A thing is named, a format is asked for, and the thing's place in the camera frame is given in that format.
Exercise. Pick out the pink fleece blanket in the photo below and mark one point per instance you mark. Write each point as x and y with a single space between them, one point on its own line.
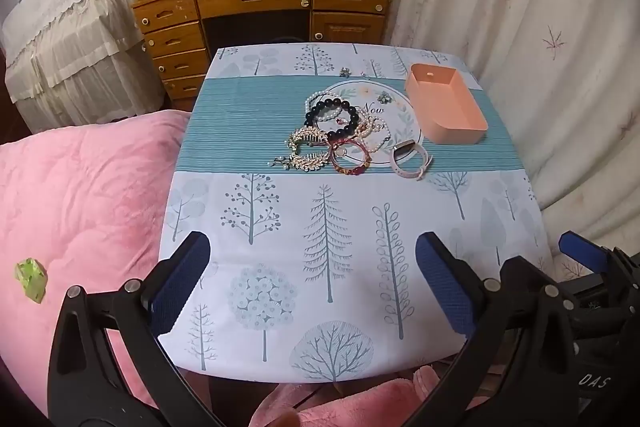
75 207

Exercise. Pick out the white wristband watch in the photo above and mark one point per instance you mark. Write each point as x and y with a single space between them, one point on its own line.
400 167

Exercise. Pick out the pink plastic box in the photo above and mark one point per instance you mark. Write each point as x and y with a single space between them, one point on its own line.
465 127

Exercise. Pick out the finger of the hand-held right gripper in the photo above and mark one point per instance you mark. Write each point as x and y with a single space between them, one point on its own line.
582 252

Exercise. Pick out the green crumpled wrapper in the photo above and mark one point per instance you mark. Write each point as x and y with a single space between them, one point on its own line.
31 279

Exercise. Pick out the white leaf print curtain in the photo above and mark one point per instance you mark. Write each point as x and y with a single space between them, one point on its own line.
525 7

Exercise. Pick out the tree print tablecloth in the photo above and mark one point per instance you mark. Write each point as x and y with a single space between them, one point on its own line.
280 132

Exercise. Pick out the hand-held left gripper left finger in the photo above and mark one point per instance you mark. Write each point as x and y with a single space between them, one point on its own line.
179 274

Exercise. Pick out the green flower brooch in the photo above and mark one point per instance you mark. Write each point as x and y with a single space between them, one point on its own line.
384 97

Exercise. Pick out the white lace bed cover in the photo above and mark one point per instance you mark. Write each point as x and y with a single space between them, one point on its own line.
70 32

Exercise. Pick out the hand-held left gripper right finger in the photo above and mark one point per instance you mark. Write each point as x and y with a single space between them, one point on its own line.
445 283

